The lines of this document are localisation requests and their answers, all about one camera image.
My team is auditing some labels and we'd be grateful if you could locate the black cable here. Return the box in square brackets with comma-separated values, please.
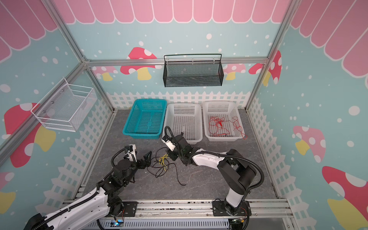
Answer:
[147, 147, 187, 186]

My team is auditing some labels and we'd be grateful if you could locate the red cable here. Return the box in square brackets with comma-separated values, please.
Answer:
[207, 116, 231, 138]
[229, 116, 248, 140]

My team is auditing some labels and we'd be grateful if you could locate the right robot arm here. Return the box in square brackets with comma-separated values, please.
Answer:
[162, 126, 265, 216]

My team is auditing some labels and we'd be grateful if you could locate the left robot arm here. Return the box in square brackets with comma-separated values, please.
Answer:
[25, 151, 152, 230]

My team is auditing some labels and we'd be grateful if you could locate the middle white plastic basket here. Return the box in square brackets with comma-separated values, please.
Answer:
[163, 103, 203, 145]

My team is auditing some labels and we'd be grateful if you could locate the white plastic basket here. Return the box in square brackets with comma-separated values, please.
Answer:
[202, 101, 248, 142]
[163, 103, 203, 145]

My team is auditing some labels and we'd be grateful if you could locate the teal plastic basket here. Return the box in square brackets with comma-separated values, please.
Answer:
[123, 99, 167, 140]

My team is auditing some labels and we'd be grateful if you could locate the right white plastic basket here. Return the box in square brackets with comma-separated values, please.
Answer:
[202, 101, 248, 142]

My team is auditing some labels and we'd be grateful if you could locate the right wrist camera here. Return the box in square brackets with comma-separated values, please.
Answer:
[162, 135, 175, 151]

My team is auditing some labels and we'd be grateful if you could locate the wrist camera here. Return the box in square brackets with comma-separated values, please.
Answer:
[162, 135, 175, 151]
[124, 144, 137, 163]

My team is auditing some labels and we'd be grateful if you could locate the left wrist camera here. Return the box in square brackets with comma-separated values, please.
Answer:
[124, 144, 137, 163]

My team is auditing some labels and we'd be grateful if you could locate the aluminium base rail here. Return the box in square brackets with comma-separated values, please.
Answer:
[54, 199, 294, 230]

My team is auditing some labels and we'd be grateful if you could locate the black wire mesh wall basket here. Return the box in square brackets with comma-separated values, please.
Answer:
[163, 53, 224, 87]

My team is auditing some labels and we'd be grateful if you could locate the white wire mesh wall basket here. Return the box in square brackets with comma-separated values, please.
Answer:
[31, 79, 98, 132]

